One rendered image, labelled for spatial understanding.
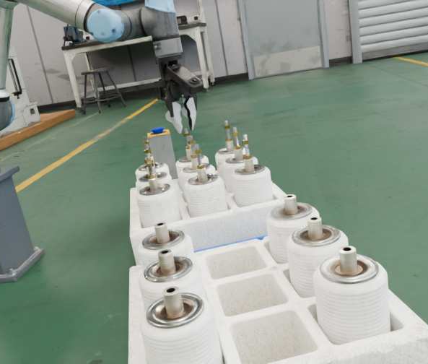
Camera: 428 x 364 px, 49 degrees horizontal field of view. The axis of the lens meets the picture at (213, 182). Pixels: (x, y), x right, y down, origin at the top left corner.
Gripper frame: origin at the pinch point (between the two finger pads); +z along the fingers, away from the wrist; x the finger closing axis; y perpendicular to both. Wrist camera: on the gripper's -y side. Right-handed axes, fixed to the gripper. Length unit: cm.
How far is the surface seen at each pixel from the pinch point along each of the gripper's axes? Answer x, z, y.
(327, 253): 24, 10, -68
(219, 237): 14.2, 21.6, -27.2
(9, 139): -20, 29, 299
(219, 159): -5.7, 10.6, -5.0
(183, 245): 35, 10, -47
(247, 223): 7.9, 19.8, -30.6
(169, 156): -1.5, 10.5, 15.4
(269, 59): -350, 14, 324
